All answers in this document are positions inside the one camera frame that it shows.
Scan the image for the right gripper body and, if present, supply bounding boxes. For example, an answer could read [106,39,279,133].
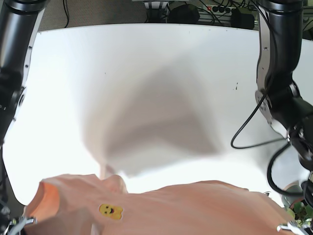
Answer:
[0,201,37,235]

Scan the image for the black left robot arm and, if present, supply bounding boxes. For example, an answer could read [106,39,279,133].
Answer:
[253,0,313,235]

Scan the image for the grey plant pot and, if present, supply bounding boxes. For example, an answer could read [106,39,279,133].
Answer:
[281,181,305,209]

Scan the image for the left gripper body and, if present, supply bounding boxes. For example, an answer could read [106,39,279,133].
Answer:
[277,218,313,235]

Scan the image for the green potted plant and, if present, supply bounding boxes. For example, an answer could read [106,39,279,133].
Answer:
[288,200,313,234]

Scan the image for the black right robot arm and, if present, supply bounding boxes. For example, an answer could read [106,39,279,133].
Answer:
[0,0,48,144]

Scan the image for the peach T-shirt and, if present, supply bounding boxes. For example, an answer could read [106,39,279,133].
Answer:
[24,174,291,235]

